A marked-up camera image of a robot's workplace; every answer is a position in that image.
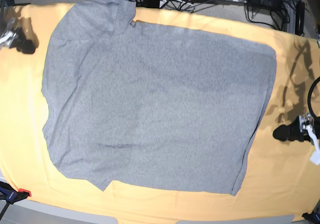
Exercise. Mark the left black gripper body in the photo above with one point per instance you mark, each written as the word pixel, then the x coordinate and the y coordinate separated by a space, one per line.
pixel 303 121

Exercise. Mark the black power adapter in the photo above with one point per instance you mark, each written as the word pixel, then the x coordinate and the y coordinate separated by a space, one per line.
pixel 272 5

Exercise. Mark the blue red table clamp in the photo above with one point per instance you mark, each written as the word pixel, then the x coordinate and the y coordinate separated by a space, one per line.
pixel 10 195

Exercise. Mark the yellow table cloth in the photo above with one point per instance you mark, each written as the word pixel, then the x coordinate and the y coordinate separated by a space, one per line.
pixel 280 179

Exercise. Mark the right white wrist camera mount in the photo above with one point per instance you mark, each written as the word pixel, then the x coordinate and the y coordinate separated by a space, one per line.
pixel 4 26

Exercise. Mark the black clamp right corner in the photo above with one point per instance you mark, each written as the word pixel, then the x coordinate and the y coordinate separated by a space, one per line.
pixel 313 217

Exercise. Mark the grey t-shirt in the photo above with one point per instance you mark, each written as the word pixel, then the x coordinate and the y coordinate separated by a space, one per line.
pixel 152 105

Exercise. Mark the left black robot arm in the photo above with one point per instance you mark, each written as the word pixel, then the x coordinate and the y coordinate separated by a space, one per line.
pixel 312 107

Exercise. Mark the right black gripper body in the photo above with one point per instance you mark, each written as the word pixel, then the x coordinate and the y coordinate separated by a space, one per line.
pixel 8 39

